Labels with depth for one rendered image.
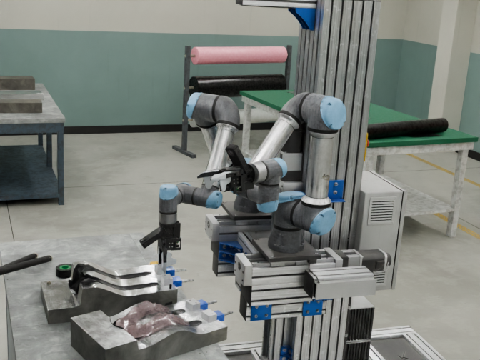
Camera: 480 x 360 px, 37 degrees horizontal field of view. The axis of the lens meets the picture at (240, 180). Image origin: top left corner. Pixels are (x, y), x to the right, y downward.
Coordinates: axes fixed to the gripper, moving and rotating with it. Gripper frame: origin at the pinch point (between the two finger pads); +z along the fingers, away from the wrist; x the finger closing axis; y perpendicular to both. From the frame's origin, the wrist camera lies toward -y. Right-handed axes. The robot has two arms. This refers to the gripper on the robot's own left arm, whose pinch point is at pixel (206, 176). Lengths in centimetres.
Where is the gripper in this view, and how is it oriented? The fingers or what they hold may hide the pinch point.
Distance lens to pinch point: 237.4
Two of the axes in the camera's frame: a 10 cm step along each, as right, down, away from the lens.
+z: -7.3, 1.5, -6.6
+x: -6.8, -1.1, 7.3
